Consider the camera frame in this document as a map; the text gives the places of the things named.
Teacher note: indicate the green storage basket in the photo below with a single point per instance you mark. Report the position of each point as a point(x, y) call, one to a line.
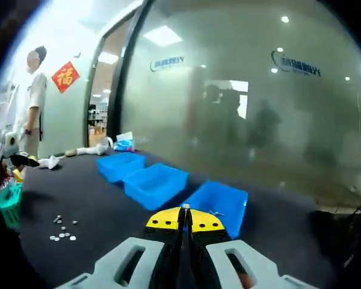
point(10, 201)

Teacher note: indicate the blue plastic bin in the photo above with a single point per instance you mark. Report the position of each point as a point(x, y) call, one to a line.
point(117, 168)
point(150, 189)
point(225, 198)

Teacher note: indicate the silver metal screw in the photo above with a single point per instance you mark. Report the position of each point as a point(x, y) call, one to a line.
point(185, 206)

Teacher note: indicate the blue white tissue pack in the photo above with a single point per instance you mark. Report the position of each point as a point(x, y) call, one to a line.
point(124, 144)

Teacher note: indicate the person's left hand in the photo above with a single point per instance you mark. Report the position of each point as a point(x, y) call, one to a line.
point(1, 174)

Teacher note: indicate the red wall decoration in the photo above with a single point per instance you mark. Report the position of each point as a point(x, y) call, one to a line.
point(65, 77)

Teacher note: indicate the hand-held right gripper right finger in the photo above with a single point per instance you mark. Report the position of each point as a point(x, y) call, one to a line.
point(237, 265)

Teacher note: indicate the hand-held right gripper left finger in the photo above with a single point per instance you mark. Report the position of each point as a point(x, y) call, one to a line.
point(132, 262)

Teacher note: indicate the small brown object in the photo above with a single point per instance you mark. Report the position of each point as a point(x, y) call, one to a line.
point(70, 153)

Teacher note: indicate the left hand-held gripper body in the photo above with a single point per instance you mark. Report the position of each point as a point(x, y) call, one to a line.
point(10, 143)

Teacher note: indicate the pile of screws nuts washers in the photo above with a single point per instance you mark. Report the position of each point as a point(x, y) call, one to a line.
point(62, 234)

